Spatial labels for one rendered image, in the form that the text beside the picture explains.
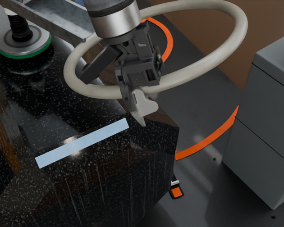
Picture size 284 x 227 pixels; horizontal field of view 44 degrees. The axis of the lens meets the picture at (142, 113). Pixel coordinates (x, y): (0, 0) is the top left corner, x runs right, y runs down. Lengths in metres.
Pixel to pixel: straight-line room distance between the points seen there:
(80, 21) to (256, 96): 0.88
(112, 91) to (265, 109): 1.05
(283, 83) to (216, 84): 1.10
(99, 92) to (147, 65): 0.15
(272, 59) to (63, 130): 0.89
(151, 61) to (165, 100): 1.78
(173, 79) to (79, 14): 0.57
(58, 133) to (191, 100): 1.41
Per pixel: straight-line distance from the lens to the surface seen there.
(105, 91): 0.77
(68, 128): 1.22
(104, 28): 0.64
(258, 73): 1.61
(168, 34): 2.98
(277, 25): 3.31
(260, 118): 1.74
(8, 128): 1.32
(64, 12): 1.27
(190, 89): 2.53
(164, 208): 1.99
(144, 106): 0.72
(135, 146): 1.27
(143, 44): 0.67
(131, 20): 0.64
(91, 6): 0.64
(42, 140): 1.21
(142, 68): 0.67
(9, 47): 1.50
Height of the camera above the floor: 1.81
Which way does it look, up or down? 50 degrees down
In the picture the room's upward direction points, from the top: straight up
